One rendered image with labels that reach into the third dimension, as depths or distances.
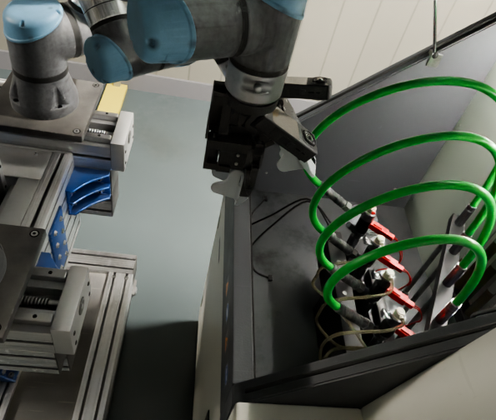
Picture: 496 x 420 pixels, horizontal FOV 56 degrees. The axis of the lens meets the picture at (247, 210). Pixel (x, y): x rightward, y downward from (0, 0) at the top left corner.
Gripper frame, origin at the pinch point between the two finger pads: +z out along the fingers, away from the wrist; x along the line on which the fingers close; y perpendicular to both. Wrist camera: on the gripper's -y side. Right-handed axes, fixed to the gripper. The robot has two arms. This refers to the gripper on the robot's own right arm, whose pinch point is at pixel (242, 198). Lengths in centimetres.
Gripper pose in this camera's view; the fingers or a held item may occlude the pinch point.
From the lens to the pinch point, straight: 75.7
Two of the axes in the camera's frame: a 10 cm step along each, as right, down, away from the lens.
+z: -1.8, 6.7, 7.2
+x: 0.2, 7.3, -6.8
